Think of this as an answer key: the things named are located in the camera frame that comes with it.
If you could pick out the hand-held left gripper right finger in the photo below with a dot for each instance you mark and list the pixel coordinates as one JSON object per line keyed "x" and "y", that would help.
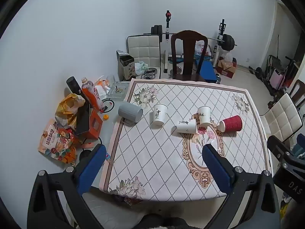
{"x": 216, "y": 169}

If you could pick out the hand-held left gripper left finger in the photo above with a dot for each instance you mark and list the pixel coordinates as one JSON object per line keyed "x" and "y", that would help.
{"x": 93, "y": 167}

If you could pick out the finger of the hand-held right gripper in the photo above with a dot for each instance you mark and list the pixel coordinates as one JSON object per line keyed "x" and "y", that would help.
{"x": 278, "y": 145}

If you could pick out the red ribbed paper cup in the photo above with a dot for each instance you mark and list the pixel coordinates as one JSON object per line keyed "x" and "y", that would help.
{"x": 231, "y": 123}

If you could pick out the white paper cup black print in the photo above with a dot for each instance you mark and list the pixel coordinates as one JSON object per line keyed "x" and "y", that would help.
{"x": 187, "y": 126}
{"x": 159, "y": 115}

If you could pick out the grey mug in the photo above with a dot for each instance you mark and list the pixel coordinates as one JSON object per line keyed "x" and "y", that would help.
{"x": 129, "y": 112}

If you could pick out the white paper cup plant print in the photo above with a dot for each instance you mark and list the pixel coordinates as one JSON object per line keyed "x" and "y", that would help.
{"x": 204, "y": 116}

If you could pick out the white padded chair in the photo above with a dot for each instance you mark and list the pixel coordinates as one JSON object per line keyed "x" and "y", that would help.
{"x": 143, "y": 47}
{"x": 283, "y": 116}

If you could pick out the orange box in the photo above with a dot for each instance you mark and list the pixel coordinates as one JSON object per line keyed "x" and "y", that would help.
{"x": 94, "y": 125}

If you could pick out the orange snack packet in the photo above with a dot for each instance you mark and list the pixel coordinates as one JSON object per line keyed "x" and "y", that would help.
{"x": 56, "y": 143}

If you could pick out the orange bottle cap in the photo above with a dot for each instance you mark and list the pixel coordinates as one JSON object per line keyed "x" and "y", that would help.
{"x": 105, "y": 117}

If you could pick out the dark wooden chair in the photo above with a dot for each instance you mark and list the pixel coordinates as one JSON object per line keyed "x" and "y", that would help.
{"x": 299, "y": 90}
{"x": 189, "y": 52}

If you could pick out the floral quilted table mat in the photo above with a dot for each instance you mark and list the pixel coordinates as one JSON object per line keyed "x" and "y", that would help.
{"x": 154, "y": 159}

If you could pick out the pink suitcase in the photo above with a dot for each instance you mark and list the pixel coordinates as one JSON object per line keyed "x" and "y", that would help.
{"x": 277, "y": 80}

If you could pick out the yellow plastic bag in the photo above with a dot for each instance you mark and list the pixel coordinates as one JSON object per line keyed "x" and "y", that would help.
{"x": 68, "y": 106}

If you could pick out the orange drink bottle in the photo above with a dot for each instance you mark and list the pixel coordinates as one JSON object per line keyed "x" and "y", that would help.
{"x": 91, "y": 94}

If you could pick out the black floor dumbbell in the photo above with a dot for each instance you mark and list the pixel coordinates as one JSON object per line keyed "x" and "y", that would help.
{"x": 258, "y": 72}

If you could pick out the glass ashtray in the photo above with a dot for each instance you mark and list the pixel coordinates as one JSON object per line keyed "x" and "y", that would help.
{"x": 116, "y": 90}

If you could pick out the black cylinder bottle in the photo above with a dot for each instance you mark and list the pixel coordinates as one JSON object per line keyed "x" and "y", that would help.
{"x": 74, "y": 85}

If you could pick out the cardboard box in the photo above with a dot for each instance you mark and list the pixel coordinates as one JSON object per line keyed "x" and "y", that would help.
{"x": 226, "y": 69}

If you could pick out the blue weight bench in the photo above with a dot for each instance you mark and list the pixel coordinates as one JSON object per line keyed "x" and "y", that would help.
{"x": 206, "y": 70}

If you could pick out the grey tea carton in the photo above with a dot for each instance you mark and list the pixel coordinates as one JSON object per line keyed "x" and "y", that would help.
{"x": 126, "y": 69}

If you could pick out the metal bowl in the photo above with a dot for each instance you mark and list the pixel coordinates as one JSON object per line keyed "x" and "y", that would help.
{"x": 149, "y": 72}

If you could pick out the pale crumpled cloth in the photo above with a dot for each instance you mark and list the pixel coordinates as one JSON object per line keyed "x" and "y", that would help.
{"x": 141, "y": 67}

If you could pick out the barbell with black plates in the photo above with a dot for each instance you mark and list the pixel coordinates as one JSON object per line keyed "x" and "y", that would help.
{"x": 227, "y": 42}

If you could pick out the white plastic bag red print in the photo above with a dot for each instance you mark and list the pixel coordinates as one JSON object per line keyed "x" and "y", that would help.
{"x": 202, "y": 49}

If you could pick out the white squat rack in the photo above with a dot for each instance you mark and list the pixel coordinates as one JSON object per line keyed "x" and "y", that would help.
{"x": 167, "y": 31}

